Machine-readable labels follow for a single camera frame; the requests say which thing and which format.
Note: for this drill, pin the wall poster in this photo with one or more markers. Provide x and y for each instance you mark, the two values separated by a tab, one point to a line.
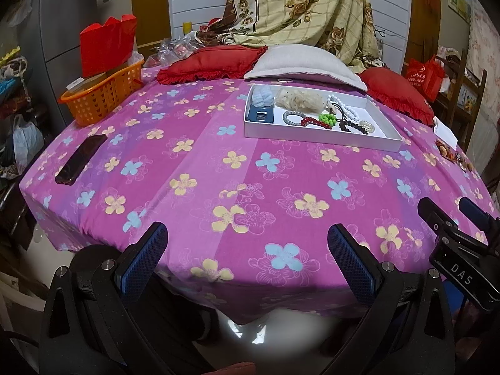
459	0

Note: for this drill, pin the floral curtain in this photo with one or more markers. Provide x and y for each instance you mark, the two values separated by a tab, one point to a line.
484	54

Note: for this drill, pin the pile of colourful bags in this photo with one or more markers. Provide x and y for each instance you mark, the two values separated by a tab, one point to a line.
11	78

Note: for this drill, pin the beige pillow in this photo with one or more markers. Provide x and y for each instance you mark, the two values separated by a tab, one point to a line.
300	62

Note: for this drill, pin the small white box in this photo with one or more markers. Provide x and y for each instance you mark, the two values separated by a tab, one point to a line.
74	84

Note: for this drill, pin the white paper card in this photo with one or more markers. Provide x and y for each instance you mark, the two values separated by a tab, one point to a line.
445	132

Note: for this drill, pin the cream floral quilt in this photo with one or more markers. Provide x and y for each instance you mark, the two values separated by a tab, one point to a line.
297	7

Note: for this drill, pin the yellow small container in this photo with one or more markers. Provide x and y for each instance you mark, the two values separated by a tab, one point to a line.
187	28

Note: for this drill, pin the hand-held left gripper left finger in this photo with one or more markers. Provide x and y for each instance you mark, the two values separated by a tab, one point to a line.
144	258

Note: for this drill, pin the light blue fluffy scrunchie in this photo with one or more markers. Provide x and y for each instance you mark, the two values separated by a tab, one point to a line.
262	95

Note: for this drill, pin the pile of wrapped snacks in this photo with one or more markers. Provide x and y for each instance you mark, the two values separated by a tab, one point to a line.
453	154

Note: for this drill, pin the grey refrigerator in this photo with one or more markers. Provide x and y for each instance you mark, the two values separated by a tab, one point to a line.
58	19

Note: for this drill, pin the cream dotted scrunchie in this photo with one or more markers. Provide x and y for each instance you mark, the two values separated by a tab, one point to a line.
300	99

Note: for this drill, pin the red ruffled pillow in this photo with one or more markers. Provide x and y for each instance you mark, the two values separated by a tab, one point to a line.
394	86
207	64

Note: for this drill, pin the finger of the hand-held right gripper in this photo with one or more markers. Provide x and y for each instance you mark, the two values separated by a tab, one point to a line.
433	213
474	211

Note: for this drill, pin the black smartphone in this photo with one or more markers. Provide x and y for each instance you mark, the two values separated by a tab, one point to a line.
80	158

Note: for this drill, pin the pink floral bedsheet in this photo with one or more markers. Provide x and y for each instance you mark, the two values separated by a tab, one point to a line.
195	164

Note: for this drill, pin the wooden chair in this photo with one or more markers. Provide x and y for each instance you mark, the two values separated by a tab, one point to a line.
478	86

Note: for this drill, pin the clear plastic bag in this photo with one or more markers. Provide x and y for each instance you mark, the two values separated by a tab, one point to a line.
175	49

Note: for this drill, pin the brown wooden door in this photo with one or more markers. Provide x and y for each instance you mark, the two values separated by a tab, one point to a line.
150	7

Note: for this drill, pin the red gift bag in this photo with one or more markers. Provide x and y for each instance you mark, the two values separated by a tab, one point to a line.
105	47

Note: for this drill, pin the red shopping bag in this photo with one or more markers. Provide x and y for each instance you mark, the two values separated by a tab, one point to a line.
425	78

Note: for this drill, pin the blue hair claw clip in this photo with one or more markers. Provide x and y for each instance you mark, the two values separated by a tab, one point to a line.
259	115

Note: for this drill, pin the white shallow tray box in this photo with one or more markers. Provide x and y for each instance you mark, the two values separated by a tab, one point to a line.
273	129

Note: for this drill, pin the orange plastic basket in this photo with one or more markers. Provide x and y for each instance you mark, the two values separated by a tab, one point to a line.
101	97

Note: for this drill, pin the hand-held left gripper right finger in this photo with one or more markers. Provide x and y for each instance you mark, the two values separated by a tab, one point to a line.
351	269

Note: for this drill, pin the grey white plastic bag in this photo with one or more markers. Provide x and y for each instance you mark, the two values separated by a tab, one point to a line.
27	140

